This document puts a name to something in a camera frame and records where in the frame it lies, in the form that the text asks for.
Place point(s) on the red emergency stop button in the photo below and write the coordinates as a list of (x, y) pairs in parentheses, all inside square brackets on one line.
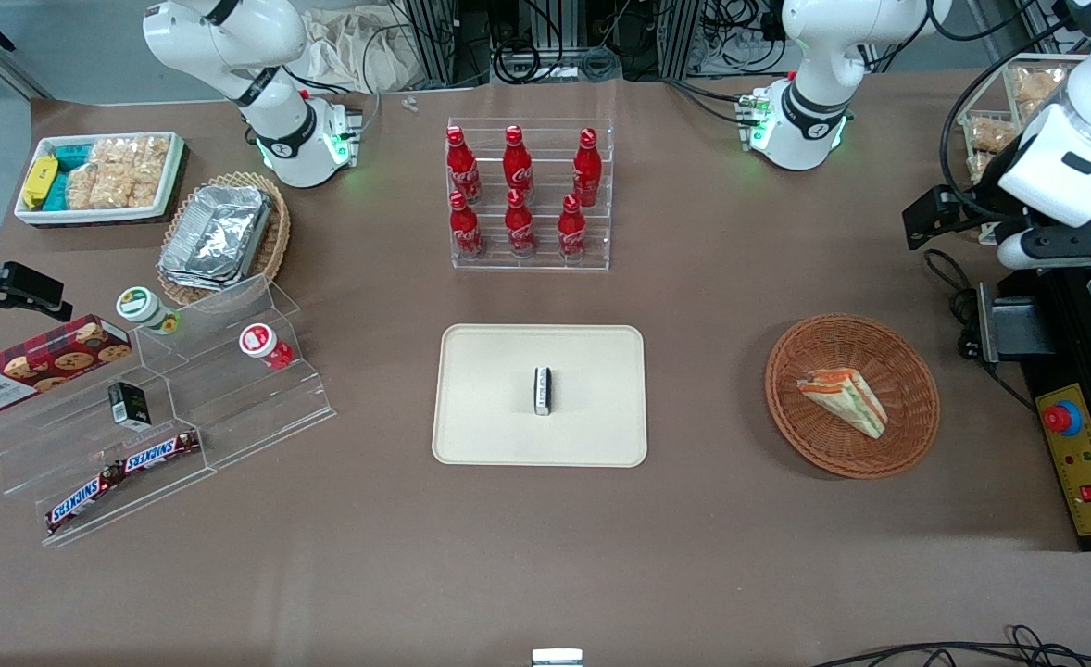
[(1058, 419)]

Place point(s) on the brown wicker basket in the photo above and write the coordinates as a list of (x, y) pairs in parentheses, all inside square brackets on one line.
[(842, 343)]

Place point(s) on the red Coca-Cola bottle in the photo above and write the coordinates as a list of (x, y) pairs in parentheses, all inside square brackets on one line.
[(519, 225), (587, 169), (465, 227), (571, 229), (517, 165), (461, 167)]

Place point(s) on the black machine with yellow panel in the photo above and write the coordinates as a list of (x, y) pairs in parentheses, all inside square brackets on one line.
[(1064, 361)]

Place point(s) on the green lid yogurt cup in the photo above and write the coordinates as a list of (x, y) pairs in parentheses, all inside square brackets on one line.
[(143, 307)]

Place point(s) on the Snickers chocolate bar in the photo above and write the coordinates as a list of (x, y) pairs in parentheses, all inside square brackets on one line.
[(161, 451), (82, 498)]

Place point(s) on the clear acrylic bottle rack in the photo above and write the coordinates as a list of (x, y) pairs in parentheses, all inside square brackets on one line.
[(545, 250)]

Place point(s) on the yellow snack pack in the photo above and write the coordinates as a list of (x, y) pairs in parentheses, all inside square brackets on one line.
[(39, 182)]

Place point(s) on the clear container with bread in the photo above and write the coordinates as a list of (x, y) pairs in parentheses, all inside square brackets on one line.
[(1036, 85), (985, 139)]

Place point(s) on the white snack tray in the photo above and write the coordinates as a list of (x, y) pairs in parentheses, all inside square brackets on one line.
[(101, 181)]

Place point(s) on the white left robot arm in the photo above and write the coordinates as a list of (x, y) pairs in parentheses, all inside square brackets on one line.
[(809, 102)]

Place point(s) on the beige plastic tray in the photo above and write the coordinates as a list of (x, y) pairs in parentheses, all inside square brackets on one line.
[(490, 398)]

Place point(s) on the stack of foil containers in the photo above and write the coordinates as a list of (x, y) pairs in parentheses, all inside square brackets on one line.
[(217, 236)]

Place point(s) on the small white grey box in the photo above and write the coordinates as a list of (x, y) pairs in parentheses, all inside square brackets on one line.
[(557, 658)]

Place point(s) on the red Walkers cookie box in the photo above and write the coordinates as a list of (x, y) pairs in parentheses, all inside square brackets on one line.
[(41, 363)]

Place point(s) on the red lid yogurt cup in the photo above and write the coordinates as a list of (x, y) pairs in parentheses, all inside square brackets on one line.
[(261, 343)]

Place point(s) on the clear acrylic stepped shelf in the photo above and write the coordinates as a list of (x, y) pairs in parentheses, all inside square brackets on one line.
[(231, 408)]

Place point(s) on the small black white pack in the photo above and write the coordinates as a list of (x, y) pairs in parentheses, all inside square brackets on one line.
[(543, 391)]

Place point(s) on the small black box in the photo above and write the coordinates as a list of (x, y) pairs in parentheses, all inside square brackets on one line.
[(129, 405)]

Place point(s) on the rice cracker bag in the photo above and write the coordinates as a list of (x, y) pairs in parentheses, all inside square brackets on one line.
[(119, 188), (133, 153)]

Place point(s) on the teal snack pack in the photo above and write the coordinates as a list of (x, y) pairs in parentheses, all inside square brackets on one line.
[(57, 191), (73, 157)]

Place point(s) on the light wicker basket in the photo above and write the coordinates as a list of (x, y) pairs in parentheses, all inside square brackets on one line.
[(272, 236)]

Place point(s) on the beige cloth bag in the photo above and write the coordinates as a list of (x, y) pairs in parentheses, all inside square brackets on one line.
[(360, 46)]

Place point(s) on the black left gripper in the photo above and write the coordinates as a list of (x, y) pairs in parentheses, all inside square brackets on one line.
[(981, 197)]

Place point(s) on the plastic triangle sandwich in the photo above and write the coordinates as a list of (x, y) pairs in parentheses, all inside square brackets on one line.
[(846, 398)]

